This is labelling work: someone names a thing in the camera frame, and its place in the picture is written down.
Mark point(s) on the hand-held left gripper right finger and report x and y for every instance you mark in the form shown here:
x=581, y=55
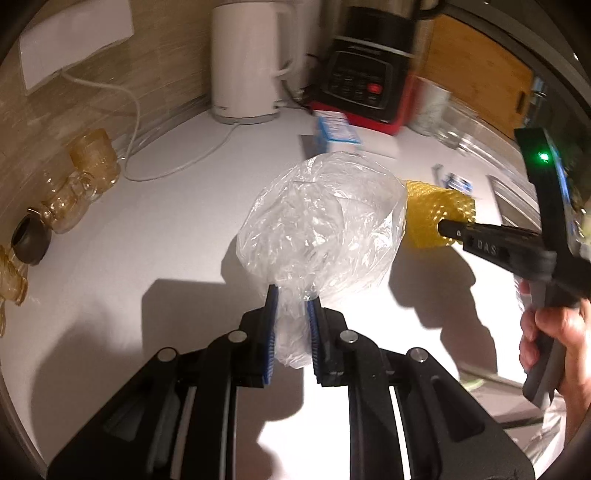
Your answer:
x=314, y=332

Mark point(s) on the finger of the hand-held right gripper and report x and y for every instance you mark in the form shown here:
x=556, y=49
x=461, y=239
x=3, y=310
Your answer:
x=498, y=247

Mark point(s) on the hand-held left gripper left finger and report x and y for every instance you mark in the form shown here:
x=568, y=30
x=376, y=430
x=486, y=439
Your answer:
x=271, y=332

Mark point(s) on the yellow foam net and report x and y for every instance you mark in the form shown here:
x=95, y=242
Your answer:
x=429, y=207

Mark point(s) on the clear plastic bag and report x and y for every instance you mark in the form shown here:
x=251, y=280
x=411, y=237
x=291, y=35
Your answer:
x=318, y=221

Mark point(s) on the person's right forearm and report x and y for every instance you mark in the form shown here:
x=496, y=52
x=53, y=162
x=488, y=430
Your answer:
x=579, y=415

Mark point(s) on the person's right hand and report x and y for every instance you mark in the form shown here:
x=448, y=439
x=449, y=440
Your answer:
x=572, y=332

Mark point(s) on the steel sink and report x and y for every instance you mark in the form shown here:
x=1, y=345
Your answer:
x=512, y=203

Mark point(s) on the torn blue and white wrapper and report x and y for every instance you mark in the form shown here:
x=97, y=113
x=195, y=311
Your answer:
x=455, y=182

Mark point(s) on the clear glass mug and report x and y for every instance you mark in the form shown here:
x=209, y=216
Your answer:
x=455, y=129

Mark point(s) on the white printed mug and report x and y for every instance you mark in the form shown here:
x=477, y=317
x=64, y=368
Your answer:
x=429, y=108

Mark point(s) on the white sponge block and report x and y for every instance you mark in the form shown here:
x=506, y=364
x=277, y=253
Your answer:
x=374, y=147

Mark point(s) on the wooden cutting board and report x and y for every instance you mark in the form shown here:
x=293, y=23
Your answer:
x=475, y=69

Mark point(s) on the blue and white carton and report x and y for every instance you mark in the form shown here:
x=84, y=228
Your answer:
x=337, y=134

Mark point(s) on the black and red blender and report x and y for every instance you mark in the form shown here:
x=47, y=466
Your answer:
x=364, y=74

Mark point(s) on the amber glass cup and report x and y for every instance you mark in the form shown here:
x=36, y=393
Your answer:
x=2, y=321
x=94, y=157
x=11, y=277
x=69, y=205

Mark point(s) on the dark brown small cup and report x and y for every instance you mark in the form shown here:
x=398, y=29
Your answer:
x=30, y=240

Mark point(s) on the white electric kettle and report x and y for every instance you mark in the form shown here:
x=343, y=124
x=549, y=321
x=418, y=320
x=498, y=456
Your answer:
x=251, y=60

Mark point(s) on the white wall socket cover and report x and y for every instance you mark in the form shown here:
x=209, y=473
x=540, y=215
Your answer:
x=69, y=41

